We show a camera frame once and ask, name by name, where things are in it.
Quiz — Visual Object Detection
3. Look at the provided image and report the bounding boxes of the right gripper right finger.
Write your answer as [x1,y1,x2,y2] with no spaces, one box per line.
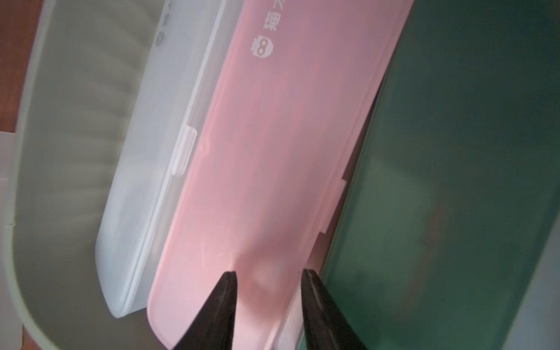
[300,269,367,349]

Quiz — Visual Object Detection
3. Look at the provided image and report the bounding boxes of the pink pencil case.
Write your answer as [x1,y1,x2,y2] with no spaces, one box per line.
[147,1,412,349]

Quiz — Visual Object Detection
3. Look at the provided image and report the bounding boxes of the clear pencil case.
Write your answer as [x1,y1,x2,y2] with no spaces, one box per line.
[95,1,243,318]
[503,221,559,349]

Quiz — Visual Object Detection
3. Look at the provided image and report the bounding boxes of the grey plastic storage tray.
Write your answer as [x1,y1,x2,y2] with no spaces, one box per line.
[3,1,167,349]

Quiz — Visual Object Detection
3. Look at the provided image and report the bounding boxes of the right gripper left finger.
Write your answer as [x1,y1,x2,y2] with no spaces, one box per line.
[174,271,238,350]

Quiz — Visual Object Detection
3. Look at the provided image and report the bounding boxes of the dark green case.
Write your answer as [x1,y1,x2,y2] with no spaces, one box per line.
[321,1,559,349]

